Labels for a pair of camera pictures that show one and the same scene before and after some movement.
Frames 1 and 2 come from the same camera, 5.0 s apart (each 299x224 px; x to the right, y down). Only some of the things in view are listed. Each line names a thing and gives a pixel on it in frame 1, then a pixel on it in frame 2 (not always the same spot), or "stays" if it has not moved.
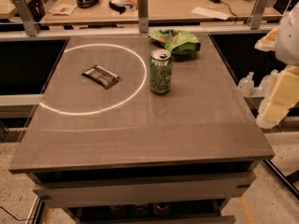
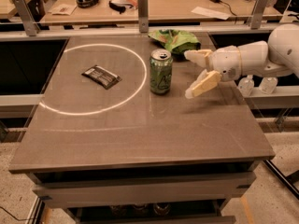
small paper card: [64, 9] stays
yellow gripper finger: [268, 43] to [198, 56]
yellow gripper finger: [282, 98] to [206, 81]
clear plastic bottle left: [246, 84] stays
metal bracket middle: [143, 11] stays
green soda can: [161, 68] stays
